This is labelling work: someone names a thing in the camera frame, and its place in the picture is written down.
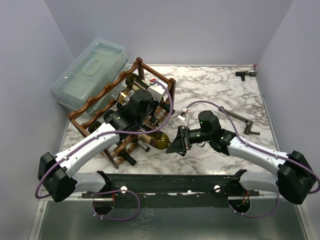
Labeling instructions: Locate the tall green wine bottle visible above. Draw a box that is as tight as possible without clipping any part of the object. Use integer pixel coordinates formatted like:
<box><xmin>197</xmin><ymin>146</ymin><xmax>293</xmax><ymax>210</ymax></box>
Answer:
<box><xmin>137</xmin><ymin>132</ymin><xmax>171</xmax><ymax>150</ymax></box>

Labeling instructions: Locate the dark bottle white label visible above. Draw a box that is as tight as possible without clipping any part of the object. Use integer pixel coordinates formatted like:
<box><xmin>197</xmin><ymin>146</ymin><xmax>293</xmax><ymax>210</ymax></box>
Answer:
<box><xmin>124</xmin><ymin>73</ymin><xmax>176</xmax><ymax>113</ymax></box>

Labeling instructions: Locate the dark wine bottle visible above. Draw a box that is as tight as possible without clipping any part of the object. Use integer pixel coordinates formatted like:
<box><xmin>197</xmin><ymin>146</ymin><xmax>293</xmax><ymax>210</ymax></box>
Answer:
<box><xmin>102</xmin><ymin>109</ymin><xmax>151</xmax><ymax>153</ymax></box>
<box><xmin>149</xmin><ymin>116</ymin><xmax>163</xmax><ymax>127</ymax></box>

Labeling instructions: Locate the clear square whisky bottle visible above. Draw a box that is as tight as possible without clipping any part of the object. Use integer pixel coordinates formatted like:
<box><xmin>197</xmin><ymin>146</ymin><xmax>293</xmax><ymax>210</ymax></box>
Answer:
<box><xmin>112</xmin><ymin>85</ymin><xmax>135</xmax><ymax>106</ymax></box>

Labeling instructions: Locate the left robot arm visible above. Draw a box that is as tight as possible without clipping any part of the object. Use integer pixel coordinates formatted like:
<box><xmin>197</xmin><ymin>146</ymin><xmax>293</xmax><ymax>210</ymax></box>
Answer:
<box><xmin>37</xmin><ymin>89</ymin><xmax>159</xmax><ymax>203</ymax></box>

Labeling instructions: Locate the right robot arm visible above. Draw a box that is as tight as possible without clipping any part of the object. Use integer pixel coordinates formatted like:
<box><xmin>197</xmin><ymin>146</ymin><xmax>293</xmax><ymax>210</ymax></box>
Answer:
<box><xmin>165</xmin><ymin>110</ymin><xmax>316</xmax><ymax>205</ymax></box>

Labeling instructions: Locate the brown wooden wine rack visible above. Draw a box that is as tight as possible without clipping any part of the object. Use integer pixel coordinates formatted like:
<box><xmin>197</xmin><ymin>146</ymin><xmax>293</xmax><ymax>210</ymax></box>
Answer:
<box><xmin>66</xmin><ymin>57</ymin><xmax>176</xmax><ymax>170</ymax></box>

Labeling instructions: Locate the green bottle in rack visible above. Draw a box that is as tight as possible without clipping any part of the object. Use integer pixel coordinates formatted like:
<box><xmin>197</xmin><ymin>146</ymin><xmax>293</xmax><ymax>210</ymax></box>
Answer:
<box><xmin>88</xmin><ymin>121</ymin><xmax>137</xmax><ymax>166</ymax></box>

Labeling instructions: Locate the grey metal L bar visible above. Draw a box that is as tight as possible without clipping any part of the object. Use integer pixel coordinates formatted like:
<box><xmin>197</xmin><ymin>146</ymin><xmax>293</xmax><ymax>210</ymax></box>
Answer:
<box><xmin>218</xmin><ymin>106</ymin><xmax>260</xmax><ymax>136</ymax></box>

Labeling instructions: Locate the clear plastic storage box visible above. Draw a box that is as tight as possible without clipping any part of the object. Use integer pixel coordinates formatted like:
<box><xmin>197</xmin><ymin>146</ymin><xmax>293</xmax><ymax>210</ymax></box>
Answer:
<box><xmin>51</xmin><ymin>38</ymin><xmax>129</xmax><ymax>112</ymax></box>

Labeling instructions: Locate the small black T fitting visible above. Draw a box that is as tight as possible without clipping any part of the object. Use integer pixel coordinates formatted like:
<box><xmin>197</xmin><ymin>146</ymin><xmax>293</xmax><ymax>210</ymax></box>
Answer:
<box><xmin>235</xmin><ymin>71</ymin><xmax>257</xmax><ymax>81</ymax></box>

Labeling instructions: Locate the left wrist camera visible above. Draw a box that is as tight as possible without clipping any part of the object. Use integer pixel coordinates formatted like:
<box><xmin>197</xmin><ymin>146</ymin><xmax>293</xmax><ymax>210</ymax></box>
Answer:
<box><xmin>147</xmin><ymin>80</ymin><xmax>168</xmax><ymax>102</ymax></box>

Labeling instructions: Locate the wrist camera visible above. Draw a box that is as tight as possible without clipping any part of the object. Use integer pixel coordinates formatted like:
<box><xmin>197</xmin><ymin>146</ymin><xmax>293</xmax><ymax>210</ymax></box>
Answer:
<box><xmin>147</xmin><ymin>80</ymin><xmax>168</xmax><ymax>102</ymax></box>
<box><xmin>177</xmin><ymin>108</ymin><xmax>189</xmax><ymax>127</ymax></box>

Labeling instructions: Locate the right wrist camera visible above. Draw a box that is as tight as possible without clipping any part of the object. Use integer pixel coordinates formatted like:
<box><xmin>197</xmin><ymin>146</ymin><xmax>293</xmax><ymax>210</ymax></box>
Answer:
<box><xmin>177</xmin><ymin>108</ymin><xmax>189</xmax><ymax>127</ymax></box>

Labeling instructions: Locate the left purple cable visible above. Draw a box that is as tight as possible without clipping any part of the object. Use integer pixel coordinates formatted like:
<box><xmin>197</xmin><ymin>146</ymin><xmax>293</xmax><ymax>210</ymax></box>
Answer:
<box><xmin>34</xmin><ymin>79</ymin><xmax>175</xmax><ymax>221</ymax></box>

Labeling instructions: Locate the purple cable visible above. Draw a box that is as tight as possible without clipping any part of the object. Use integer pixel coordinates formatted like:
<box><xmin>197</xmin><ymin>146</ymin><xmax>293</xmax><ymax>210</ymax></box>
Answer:
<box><xmin>34</xmin><ymin>79</ymin><xmax>175</xmax><ymax>221</ymax></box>
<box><xmin>183</xmin><ymin>100</ymin><xmax>320</xmax><ymax>218</ymax></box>

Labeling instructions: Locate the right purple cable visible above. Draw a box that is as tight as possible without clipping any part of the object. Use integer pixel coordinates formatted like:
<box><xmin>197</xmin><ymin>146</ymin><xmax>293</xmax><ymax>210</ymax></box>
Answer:
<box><xmin>183</xmin><ymin>100</ymin><xmax>320</xmax><ymax>218</ymax></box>

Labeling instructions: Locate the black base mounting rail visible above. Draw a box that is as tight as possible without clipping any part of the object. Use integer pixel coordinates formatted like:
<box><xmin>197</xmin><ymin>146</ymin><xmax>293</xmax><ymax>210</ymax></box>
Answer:
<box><xmin>68</xmin><ymin>172</ymin><xmax>288</xmax><ymax>210</ymax></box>

